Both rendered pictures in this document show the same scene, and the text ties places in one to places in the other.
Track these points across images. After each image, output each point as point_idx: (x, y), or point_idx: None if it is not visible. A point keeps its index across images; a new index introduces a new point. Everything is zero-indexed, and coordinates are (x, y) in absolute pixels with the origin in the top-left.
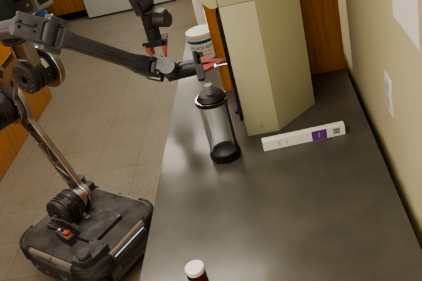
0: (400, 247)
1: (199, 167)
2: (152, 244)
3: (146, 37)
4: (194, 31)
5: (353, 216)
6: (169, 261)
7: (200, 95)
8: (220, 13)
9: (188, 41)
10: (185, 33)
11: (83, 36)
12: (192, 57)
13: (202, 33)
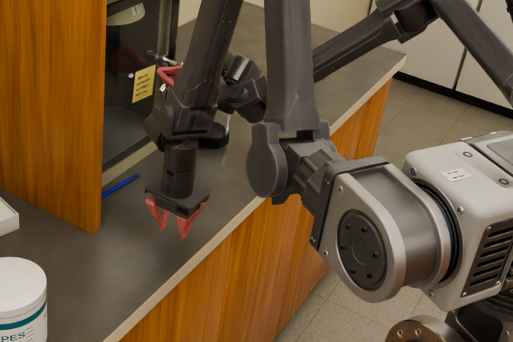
0: (182, 33)
1: (246, 144)
2: (337, 111)
3: (187, 203)
4: (16, 285)
5: (182, 53)
6: (330, 97)
7: (230, 59)
8: None
9: (46, 298)
10: (37, 297)
11: (356, 23)
12: (46, 336)
13: (20, 260)
